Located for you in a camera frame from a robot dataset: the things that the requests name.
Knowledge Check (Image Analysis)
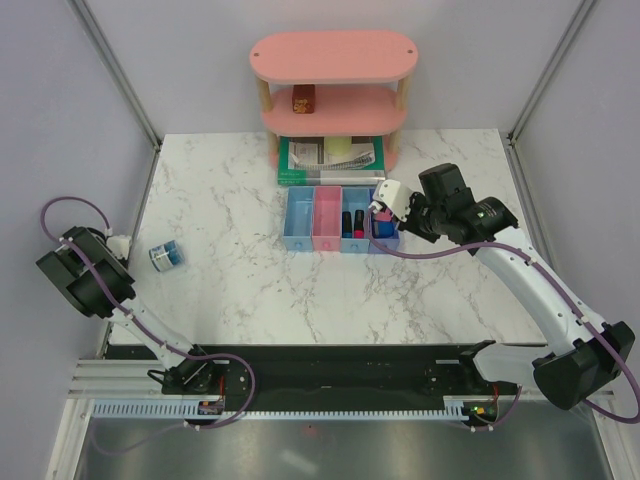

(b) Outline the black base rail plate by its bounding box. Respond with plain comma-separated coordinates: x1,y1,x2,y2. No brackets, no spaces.
102,343,584,421

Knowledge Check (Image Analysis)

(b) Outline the pink eraser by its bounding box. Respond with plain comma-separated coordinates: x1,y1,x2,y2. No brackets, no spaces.
373,211,393,223

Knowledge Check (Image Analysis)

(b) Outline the blue eraser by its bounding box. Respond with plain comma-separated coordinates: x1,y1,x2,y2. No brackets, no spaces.
373,221,398,239

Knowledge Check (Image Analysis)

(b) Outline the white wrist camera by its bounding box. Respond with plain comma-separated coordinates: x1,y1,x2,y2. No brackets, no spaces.
106,235,132,261
369,179,414,223

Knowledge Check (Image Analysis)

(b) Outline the pink highlighter marker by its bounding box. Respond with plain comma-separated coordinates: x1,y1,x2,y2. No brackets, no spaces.
353,210,365,239

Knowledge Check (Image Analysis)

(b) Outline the white slotted cable duct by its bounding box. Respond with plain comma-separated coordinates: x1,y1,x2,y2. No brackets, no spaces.
91,399,479,421

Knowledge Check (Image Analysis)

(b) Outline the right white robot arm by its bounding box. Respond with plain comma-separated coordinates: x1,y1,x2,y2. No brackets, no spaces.
402,163,635,410

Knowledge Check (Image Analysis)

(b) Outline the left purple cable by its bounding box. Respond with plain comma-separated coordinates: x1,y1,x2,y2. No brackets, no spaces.
39,197,259,456

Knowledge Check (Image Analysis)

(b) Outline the green book box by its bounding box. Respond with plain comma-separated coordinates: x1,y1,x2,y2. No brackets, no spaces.
277,136,387,186

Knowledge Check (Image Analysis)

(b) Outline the pink plastic bin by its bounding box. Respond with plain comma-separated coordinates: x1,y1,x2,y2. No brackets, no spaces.
311,186,342,251

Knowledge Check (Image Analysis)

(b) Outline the spiral notebook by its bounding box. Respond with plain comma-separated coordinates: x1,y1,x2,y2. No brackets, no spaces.
287,139,376,172

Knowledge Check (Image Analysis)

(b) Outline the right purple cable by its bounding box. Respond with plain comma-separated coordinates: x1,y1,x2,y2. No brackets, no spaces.
364,209,640,434

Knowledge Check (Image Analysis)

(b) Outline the blue white tape roll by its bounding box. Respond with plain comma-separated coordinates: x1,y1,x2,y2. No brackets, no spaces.
148,240,185,273

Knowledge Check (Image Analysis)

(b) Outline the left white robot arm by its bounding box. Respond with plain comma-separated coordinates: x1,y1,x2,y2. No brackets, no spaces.
36,227,224,395

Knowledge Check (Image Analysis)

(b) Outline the teal blue plastic bin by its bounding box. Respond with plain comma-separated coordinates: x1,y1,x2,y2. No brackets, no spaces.
340,187,371,254

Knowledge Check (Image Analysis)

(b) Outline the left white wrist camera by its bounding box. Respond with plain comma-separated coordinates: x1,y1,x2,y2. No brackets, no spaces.
106,235,132,261

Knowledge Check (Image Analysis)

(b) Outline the blue highlighter marker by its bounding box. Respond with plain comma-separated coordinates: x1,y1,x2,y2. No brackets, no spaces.
342,211,353,238

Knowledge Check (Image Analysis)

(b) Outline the pink three-tier shelf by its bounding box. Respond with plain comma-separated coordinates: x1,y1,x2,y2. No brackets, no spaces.
249,30,419,170

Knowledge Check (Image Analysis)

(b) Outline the yellow sticky note roll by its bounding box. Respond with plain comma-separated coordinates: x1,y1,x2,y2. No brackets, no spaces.
324,136,352,156

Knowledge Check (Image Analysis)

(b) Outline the purple cable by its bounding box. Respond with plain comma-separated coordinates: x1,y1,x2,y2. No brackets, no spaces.
39,197,259,456
364,209,640,434

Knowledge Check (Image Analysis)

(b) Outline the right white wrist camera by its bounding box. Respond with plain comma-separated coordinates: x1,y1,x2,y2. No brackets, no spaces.
369,179,414,223

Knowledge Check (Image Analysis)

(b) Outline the brown snack box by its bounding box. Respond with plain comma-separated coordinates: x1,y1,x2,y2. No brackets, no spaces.
291,84,316,114

